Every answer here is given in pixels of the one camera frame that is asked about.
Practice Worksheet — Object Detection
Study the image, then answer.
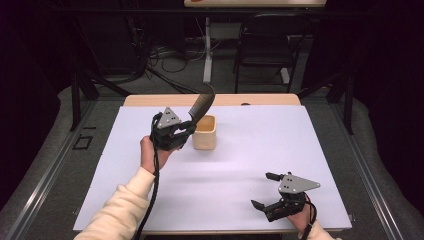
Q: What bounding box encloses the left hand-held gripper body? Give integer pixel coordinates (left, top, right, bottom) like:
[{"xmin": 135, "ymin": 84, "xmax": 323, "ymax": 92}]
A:
[{"xmin": 149, "ymin": 106, "xmax": 192, "ymax": 151}]

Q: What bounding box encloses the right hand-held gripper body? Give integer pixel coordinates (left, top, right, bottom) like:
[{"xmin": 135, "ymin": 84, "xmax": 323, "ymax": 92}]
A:
[{"xmin": 263, "ymin": 171, "xmax": 322, "ymax": 223}]

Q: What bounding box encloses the beige square cup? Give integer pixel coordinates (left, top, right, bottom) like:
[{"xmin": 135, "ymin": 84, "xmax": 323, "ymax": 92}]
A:
[{"xmin": 192, "ymin": 114, "xmax": 218, "ymax": 151}]

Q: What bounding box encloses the person's left hand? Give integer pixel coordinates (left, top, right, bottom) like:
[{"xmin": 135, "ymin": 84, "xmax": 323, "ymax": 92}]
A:
[{"xmin": 139, "ymin": 134, "xmax": 176, "ymax": 175}]

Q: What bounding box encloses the person's right hand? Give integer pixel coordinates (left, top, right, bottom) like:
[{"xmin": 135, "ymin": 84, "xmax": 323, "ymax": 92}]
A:
[{"xmin": 285, "ymin": 202, "xmax": 315, "ymax": 235}]

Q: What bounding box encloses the white table mat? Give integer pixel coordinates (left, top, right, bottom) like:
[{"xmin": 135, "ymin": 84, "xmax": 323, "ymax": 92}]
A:
[{"xmin": 72, "ymin": 105, "xmax": 353, "ymax": 233}]

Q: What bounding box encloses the wooden table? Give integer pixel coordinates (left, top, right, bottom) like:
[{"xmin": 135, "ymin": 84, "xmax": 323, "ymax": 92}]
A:
[{"xmin": 123, "ymin": 93, "xmax": 302, "ymax": 108}]

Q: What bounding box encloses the white desk leg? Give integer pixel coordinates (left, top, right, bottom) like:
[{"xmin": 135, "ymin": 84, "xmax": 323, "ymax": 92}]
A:
[{"xmin": 202, "ymin": 16, "xmax": 215, "ymax": 85}]

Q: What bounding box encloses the black metal stand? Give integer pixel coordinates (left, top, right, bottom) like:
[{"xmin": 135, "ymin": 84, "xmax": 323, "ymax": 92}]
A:
[
  {"xmin": 68, "ymin": 64, "xmax": 133, "ymax": 133},
  {"xmin": 295, "ymin": 64, "xmax": 355, "ymax": 136}
]

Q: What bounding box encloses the black folding chair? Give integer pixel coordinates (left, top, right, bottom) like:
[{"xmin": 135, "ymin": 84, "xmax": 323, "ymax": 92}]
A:
[{"xmin": 232, "ymin": 13, "xmax": 313, "ymax": 95}]

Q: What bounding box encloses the background wooden desk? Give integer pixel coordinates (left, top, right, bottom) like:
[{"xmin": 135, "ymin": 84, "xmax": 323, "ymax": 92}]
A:
[{"xmin": 183, "ymin": 0, "xmax": 327, "ymax": 9}]

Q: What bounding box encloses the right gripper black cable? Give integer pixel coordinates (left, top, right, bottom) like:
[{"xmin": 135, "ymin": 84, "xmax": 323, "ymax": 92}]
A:
[{"xmin": 298, "ymin": 192, "xmax": 318, "ymax": 240}]

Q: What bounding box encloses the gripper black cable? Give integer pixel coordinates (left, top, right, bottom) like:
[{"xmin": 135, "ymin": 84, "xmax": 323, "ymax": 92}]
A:
[
  {"xmin": 132, "ymin": 114, "xmax": 162, "ymax": 240},
  {"xmin": 298, "ymin": 192, "xmax": 318, "ymax": 240}
]

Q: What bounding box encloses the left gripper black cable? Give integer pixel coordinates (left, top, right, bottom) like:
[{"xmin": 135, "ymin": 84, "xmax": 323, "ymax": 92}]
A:
[{"xmin": 132, "ymin": 114, "xmax": 162, "ymax": 240}]

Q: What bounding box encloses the bundle of floor cables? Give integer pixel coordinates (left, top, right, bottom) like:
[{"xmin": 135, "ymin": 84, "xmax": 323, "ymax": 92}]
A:
[{"xmin": 133, "ymin": 19, "xmax": 209, "ymax": 95}]

